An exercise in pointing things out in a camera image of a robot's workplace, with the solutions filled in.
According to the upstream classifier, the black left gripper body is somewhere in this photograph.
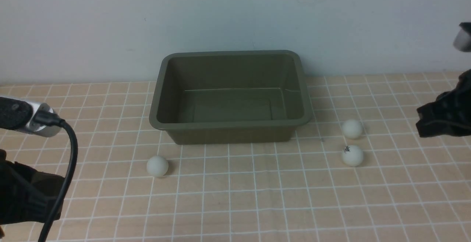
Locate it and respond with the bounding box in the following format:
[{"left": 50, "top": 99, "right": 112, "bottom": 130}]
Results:
[{"left": 0, "top": 150, "right": 64, "bottom": 225}]

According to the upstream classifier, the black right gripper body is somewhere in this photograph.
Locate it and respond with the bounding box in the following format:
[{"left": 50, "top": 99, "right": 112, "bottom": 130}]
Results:
[{"left": 415, "top": 70, "right": 471, "bottom": 138}]

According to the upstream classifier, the white ball with logo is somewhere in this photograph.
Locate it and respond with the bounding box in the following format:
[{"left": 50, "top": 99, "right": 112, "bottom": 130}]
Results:
[{"left": 341, "top": 145, "right": 364, "bottom": 167}]

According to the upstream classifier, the olive green plastic bin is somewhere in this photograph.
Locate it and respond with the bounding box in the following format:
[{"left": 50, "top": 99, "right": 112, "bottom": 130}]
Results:
[{"left": 149, "top": 50, "right": 313, "bottom": 145}]

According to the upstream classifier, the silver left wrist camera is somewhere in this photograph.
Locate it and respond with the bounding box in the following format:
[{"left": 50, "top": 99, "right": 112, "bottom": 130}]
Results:
[{"left": 0, "top": 95, "right": 61, "bottom": 138}]

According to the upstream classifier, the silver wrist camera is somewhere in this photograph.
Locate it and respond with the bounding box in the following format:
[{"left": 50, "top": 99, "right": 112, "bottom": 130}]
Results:
[
  {"left": 0, "top": 95, "right": 61, "bottom": 138},
  {"left": 453, "top": 21, "right": 471, "bottom": 53}
]

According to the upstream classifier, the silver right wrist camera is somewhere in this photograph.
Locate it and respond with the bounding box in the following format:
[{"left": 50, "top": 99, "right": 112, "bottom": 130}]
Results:
[{"left": 453, "top": 21, "right": 471, "bottom": 53}]

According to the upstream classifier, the black left camera cable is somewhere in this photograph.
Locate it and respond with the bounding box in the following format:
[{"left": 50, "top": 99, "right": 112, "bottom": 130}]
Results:
[{"left": 35, "top": 111, "right": 79, "bottom": 242}]

